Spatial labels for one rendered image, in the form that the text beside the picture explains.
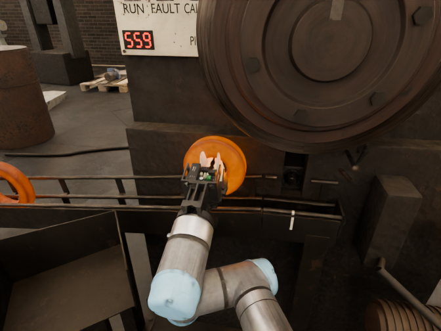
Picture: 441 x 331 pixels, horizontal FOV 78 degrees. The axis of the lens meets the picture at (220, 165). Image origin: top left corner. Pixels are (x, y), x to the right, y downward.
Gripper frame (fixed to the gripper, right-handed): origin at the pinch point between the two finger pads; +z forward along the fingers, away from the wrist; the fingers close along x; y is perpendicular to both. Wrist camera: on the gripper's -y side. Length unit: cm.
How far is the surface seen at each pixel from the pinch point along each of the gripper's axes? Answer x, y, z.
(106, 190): 104, -103, 69
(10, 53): 213, -36, 155
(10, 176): 65, -11, -2
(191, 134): 8.0, 0.1, 9.3
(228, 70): -4.0, 21.3, 3.2
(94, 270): 27.3, -17.8, -23.3
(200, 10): 1.4, 30.9, 7.6
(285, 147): -16.4, 4.8, 0.6
